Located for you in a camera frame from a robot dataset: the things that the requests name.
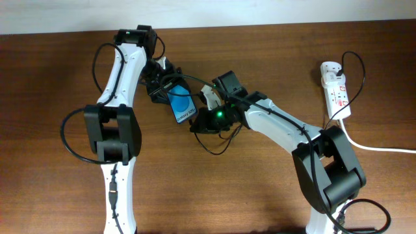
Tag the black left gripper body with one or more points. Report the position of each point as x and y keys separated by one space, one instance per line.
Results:
x=156 y=77

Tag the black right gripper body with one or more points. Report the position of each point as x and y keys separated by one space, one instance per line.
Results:
x=201 y=123

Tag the blue Galaxy smartphone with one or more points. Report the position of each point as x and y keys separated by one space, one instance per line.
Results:
x=182 y=104

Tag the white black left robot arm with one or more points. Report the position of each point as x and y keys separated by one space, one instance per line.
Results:
x=112 y=127

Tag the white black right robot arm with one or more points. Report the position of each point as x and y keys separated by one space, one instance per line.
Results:
x=328 y=171

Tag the white USB charger adapter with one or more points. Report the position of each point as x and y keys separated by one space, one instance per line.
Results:
x=329 y=76

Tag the white power strip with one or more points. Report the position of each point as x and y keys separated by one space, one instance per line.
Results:
x=336 y=102

